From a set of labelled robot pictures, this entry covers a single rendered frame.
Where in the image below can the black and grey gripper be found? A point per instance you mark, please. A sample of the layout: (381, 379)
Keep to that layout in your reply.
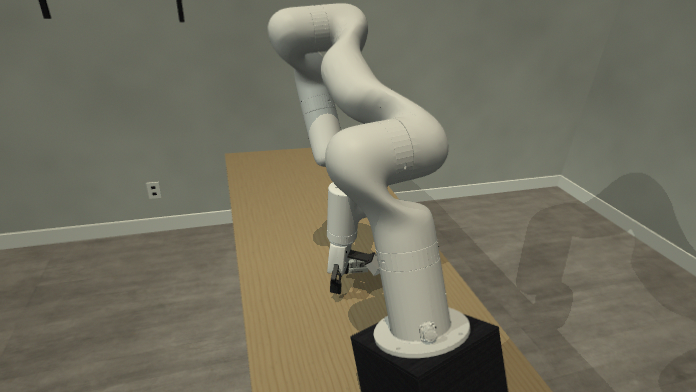
(337, 262)

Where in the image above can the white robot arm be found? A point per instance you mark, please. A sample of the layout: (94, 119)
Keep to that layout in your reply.
(398, 141)

